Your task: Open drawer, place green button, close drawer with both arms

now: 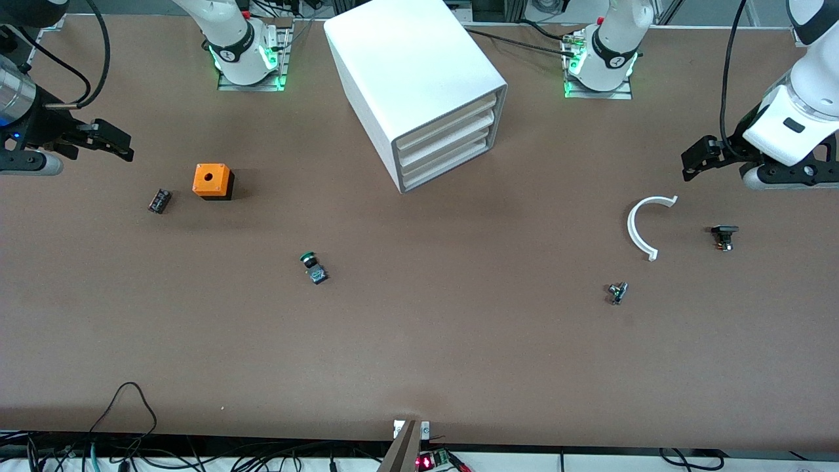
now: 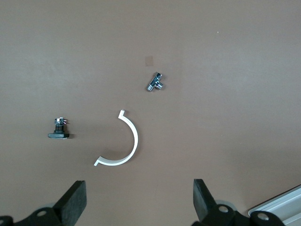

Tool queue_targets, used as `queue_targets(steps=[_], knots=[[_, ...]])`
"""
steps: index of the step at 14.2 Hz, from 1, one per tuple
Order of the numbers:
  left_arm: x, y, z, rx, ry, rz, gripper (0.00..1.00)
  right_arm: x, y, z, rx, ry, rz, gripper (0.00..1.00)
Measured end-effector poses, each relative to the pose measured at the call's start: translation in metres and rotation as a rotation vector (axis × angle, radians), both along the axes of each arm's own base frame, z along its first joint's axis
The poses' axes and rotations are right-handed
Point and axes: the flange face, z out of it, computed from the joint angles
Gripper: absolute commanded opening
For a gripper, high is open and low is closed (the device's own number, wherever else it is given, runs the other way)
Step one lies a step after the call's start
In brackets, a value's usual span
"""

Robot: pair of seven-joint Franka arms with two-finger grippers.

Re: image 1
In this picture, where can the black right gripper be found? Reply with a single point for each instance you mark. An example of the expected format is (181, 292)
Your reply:
(46, 126)

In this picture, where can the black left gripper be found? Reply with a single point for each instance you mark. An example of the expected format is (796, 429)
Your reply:
(729, 149)

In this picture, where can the green push button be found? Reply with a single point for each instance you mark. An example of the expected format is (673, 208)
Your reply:
(313, 267)

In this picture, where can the white plastic drawer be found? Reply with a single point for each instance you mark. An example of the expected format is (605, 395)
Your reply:
(446, 145)
(446, 164)
(446, 126)

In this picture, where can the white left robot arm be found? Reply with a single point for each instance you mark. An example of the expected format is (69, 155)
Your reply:
(616, 39)

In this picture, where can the white drawer cabinet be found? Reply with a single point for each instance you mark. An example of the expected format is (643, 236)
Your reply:
(406, 59)

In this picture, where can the small black electrical component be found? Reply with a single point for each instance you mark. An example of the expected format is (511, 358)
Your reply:
(159, 201)

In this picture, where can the white curved plastic piece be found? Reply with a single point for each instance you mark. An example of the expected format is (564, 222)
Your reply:
(634, 229)

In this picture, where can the orange box with black base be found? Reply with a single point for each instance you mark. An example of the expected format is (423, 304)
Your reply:
(211, 180)

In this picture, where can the small grey metal part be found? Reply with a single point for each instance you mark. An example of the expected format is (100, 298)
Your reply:
(617, 292)

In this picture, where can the circuit board with red light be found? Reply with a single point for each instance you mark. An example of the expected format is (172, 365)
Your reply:
(429, 462)

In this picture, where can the black switch part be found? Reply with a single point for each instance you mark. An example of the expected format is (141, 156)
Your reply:
(724, 233)

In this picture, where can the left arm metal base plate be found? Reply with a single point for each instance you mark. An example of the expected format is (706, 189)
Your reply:
(623, 94)

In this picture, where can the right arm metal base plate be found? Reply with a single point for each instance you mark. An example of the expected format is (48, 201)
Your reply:
(283, 72)

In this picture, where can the grey slanted post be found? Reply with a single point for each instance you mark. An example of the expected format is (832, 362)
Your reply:
(403, 452)

